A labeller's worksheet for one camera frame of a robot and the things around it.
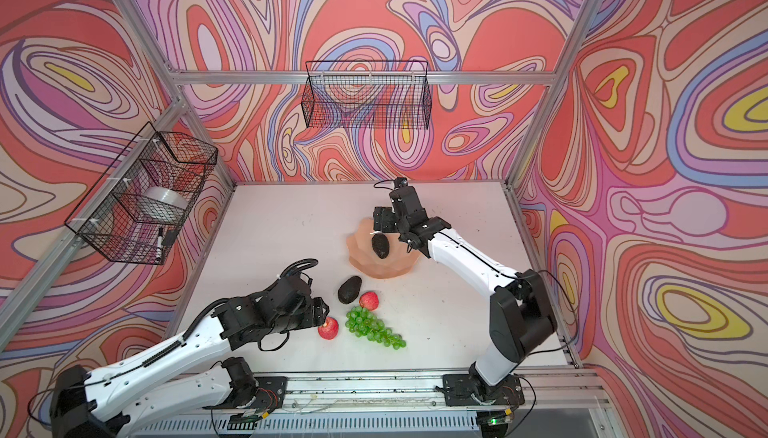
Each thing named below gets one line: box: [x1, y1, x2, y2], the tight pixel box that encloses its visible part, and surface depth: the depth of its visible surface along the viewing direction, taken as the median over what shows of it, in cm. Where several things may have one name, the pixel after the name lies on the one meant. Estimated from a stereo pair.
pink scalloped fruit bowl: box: [347, 217, 421, 279], surface depth 98 cm
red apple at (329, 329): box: [318, 316, 339, 340], surface depth 80 cm
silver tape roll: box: [142, 186, 190, 210], surface depth 75 cm
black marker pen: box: [156, 226, 163, 263], surface depth 73 cm
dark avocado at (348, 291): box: [338, 276, 362, 304], surface depth 88 cm
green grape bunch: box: [345, 306, 407, 350], surface depth 82 cm
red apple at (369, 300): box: [359, 291, 379, 311], surface depth 87 cm
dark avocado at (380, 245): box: [371, 233, 390, 259], surface depth 100 cm
